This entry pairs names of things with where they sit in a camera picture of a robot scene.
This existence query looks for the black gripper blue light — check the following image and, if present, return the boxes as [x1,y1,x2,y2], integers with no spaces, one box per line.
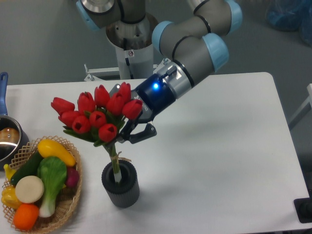
[109,74,176,144]

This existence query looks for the red tulip bouquet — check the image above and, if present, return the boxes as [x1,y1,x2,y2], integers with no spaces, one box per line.
[51,82,143,183]

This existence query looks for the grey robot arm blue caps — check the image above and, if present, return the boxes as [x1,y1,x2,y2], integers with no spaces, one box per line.
[76,0,242,143]

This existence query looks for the dark grey ribbed vase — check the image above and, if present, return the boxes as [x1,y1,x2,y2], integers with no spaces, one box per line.
[101,160,140,208]

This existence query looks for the red radish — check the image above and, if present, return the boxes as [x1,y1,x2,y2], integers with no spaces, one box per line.
[65,167,79,188]

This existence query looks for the yellow squash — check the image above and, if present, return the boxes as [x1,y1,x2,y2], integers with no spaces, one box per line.
[37,139,76,167]

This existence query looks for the green bok choy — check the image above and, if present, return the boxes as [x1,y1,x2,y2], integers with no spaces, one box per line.
[37,156,67,218]

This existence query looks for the woven wicker basket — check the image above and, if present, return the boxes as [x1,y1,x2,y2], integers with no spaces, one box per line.
[0,136,83,234]

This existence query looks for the dark green cucumber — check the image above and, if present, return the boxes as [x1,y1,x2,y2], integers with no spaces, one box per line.
[10,151,43,186]

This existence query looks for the cream round disc vegetable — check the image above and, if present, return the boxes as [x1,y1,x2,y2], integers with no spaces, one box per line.
[15,175,44,203]

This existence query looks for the yellow banana tip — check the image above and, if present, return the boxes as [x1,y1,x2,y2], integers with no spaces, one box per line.
[3,164,16,181]

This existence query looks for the orange fruit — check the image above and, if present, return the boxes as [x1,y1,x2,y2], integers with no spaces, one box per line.
[13,203,39,231]

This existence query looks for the yellow bell pepper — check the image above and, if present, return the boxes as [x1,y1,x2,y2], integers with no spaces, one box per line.
[1,185,22,210]

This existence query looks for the blue plastic bag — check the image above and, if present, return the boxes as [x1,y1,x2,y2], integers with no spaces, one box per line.
[265,0,312,46]

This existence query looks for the black device at table edge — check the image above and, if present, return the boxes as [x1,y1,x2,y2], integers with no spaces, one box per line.
[293,198,312,223]

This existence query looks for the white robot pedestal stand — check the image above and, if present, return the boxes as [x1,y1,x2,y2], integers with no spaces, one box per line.
[84,13,163,81]

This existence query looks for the blue handled saucepan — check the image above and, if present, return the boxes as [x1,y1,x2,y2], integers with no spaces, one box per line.
[0,72,29,171]

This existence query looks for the white furniture frame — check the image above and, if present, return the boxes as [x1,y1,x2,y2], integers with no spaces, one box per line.
[288,83,312,131]

